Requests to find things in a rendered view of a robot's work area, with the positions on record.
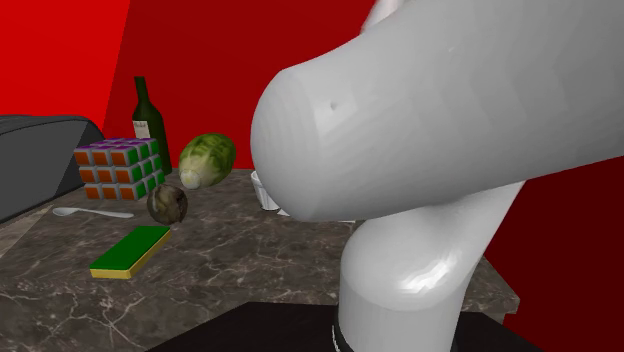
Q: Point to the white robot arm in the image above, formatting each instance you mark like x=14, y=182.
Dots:
x=419, y=126

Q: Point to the white ribbed cup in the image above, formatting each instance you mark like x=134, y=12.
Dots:
x=262, y=195

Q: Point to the green cabbage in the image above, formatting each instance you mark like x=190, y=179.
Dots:
x=209, y=158

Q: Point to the brown round ball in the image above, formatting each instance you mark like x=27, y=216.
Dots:
x=167, y=204

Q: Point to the black robot stand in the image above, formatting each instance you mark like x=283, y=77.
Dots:
x=253, y=329

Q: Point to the dark green wine bottle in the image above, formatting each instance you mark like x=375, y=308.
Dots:
x=148, y=122

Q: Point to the colourful puzzle cube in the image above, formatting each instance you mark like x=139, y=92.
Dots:
x=119, y=168

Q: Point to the green and yellow sponge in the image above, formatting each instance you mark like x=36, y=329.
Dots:
x=129, y=251

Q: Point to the white spoon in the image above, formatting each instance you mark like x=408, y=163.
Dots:
x=83, y=212

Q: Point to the dark grey sofa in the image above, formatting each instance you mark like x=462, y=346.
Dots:
x=34, y=156

